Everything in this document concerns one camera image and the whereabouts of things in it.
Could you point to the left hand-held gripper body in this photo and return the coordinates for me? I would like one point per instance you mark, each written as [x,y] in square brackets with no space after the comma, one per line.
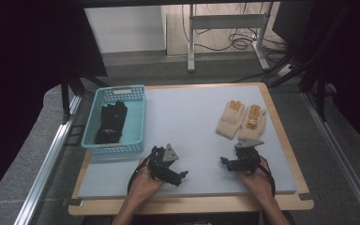
[164,162]

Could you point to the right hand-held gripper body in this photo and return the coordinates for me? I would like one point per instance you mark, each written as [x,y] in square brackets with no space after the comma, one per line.
[247,154]

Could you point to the teal plastic basket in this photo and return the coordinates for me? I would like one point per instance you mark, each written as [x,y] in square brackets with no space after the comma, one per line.
[136,125]

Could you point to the black glove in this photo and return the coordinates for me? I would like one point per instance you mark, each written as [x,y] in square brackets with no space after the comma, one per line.
[106,136]
[115,114]

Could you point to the person's left hand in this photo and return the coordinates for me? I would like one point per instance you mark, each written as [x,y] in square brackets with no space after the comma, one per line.
[143,186]

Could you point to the person's right hand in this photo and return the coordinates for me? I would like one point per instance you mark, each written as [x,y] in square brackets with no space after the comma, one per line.
[258,184]

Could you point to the wooden table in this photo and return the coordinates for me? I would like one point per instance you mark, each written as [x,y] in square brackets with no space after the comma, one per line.
[184,206]

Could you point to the beige knitted glove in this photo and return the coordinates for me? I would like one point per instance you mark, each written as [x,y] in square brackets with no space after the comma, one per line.
[231,120]
[253,125]

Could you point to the white foam mat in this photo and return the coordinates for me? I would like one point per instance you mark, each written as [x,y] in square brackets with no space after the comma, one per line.
[187,125]

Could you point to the white power strip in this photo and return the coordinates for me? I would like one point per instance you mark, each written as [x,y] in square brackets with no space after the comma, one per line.
[284,70]

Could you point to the black tripod stand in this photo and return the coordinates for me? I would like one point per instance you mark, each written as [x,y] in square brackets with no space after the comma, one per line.
[72,84]
[312,72]

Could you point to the white panel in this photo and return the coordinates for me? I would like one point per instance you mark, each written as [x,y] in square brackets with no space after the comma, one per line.
[125,29]

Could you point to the aluminium rail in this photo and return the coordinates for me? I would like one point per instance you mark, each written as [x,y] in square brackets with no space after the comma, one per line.
[340,156]
[47,162]

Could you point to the white metal desk frame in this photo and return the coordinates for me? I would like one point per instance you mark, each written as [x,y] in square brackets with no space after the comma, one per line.
[228,22]

